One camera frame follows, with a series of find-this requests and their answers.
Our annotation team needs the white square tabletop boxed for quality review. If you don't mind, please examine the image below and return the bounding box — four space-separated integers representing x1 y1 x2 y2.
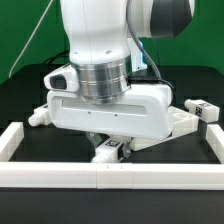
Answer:
130 107 199 151

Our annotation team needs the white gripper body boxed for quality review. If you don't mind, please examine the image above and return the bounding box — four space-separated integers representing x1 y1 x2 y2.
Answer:
47 84 173 140

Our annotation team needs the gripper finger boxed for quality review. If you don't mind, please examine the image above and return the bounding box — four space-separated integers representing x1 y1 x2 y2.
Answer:
86 132 102 148
121 141 131 158

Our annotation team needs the white U-shaped obstacle fence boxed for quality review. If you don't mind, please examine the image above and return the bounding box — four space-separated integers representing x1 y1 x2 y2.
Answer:
0 122 224 190

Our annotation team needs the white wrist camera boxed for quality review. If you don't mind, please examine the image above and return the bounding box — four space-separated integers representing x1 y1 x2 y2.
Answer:
44 64 79 92

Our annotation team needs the white cable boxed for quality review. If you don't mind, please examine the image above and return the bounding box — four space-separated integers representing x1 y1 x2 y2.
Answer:
8 0 55 79

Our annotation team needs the black cable bundle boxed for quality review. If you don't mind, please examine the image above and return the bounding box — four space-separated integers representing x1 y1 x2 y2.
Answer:
43 0 175 93

